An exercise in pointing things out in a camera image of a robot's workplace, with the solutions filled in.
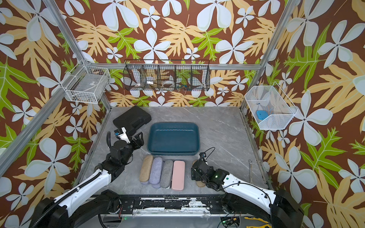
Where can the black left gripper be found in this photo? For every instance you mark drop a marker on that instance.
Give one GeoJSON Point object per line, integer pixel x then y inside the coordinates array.
{"type": "Point", "coordinates": [140, 142]}

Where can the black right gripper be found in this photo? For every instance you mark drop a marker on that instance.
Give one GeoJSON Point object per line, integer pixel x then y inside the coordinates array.
{"type": "Point", "coordinates": [195, 177]}

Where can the stained tan glasses case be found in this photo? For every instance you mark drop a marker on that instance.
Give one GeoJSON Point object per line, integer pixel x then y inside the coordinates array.
{"type": "Point", "coordinates": [199, 183]}

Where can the pink hard glasses case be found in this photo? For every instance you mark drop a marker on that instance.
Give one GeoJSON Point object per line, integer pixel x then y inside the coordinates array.
{"type": "Point", "coordinates": [178, 176]}

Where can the tan fabric glasses case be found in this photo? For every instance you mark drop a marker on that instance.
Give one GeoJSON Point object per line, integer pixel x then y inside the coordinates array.
{"type": "Point", "coordinates": [146, 169]}

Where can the lilac fabric glasses case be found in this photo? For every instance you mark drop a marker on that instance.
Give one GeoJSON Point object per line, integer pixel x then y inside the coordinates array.
{"type": "Point", "coordinates": [156, 171]}

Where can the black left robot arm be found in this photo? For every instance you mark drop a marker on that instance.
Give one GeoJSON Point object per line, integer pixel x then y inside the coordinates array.
{"type": "Point", "coordinates": [72, 209]}

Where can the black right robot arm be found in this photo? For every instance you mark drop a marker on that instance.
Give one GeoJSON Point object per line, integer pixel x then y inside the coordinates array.
{"type": "Point", "coordinates": [277, 207]}

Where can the teal plastic storage box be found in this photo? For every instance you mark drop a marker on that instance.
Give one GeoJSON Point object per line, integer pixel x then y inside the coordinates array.
{"type": "Point", "coordinates": [174, 139]}

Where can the grey fabric glasses case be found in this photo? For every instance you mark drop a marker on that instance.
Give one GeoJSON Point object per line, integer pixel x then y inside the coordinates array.
{"type": "Point", "coordinates": [166, 175]}

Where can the black plastic tool case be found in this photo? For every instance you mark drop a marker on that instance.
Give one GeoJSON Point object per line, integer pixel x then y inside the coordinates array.
{"type": "Point", "coordinates": [132, 120]}

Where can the blue item in basket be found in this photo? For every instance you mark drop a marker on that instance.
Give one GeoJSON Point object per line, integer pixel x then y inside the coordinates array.
{"type": "Point", "coordinates": [262, 114]}

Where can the white mesh basket right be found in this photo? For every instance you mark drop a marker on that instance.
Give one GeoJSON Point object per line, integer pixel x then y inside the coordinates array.
{"type": "Point", "coordinates": [273, 100]}

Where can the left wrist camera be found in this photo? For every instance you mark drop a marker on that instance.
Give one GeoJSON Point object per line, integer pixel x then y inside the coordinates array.
{"type": "Point", "coordinates": [120, 133]}

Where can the black wire basket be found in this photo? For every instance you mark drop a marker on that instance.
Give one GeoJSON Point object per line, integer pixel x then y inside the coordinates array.
{"type": "Point", "coordinates": [166, 74]}

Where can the white wire basket left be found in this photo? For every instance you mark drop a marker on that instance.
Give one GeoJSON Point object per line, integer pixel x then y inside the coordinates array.
{"type": "Point", "coordinates": [86, 83]}

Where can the yellow handled pliers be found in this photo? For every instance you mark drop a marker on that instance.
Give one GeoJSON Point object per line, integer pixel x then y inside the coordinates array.
{"type": "Point", "coordinates": [253, 222]}

